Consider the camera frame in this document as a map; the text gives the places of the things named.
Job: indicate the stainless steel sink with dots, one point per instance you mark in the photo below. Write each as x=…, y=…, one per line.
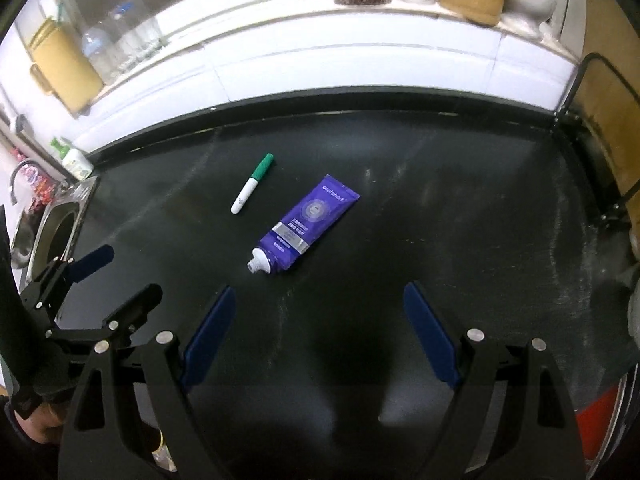
x=50, y=240

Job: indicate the white bottle with green cap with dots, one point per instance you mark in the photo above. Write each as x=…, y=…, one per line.
x=75, y=162

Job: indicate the yellow plastic pitcher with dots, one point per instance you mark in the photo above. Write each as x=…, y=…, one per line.
x=65, y=67

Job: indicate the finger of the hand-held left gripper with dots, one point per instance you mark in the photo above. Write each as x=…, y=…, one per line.
x=92, y=261
x=137, y=307

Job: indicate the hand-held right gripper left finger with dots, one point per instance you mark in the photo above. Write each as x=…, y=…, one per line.
x=210, y=335

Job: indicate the person's left hand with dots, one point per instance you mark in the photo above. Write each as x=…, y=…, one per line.
x=42, y=425

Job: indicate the red patterned packet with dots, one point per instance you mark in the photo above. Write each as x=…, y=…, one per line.
x=37, y=182

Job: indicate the wooden cutting board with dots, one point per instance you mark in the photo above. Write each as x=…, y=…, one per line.
x=612, y=85

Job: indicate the red plastic bin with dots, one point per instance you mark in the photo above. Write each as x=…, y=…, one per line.
x=600, y=425

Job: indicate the white pen with green cap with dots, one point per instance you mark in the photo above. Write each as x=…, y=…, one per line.
x=250, y=185

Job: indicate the metal faucet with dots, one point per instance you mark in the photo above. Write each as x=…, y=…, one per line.
x=22, y=177

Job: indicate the purple tube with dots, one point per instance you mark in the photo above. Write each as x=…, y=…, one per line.
x=305, y=225

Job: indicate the clear plastic water bottle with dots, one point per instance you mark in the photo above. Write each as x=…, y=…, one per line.
x=100, y=57

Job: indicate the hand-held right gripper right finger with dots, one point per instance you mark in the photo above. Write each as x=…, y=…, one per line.
x=432, y=335

